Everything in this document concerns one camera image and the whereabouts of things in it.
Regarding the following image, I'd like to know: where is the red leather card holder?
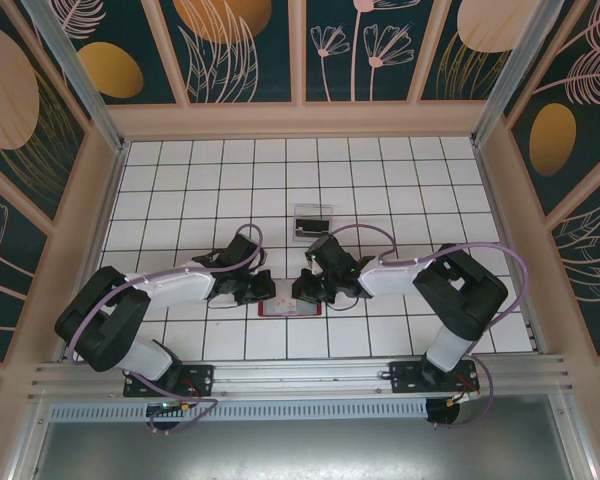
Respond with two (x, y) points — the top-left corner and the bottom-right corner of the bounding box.
(257, 298), (325, 320)

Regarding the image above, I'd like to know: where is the white pink floral credit card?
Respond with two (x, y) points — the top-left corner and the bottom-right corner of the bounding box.
(273, 293), (300, 316)

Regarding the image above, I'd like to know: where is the black credit card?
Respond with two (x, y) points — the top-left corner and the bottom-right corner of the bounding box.
(298, 217), (330, 236)

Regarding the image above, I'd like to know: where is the clear acrylic card stand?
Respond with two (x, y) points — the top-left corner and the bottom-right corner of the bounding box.
(292, 202), (335, 242)

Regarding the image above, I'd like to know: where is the thin black right gripper cable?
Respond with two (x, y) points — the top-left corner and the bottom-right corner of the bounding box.
(327, 293), (367, 311)

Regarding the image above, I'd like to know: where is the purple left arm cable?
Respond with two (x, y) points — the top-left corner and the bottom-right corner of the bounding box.
(65, 222), (266, 435)

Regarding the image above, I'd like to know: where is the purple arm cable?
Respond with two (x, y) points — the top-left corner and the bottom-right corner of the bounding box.
(65, 222), (266, 435)
(324, 223), (530, 430)

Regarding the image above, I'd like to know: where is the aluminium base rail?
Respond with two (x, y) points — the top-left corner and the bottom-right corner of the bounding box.
(27, 354), (574, 401)

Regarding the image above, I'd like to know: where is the slotted grey cable duct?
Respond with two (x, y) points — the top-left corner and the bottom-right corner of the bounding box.
(49, 399), (429, 421)

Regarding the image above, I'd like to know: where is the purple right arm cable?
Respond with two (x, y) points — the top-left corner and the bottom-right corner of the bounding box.
(324, 223), (530, 430)

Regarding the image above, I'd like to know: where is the aluminium frame post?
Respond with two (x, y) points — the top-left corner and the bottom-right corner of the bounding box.
(19, 0), (127, 152)
(471, 0), (581, 147)

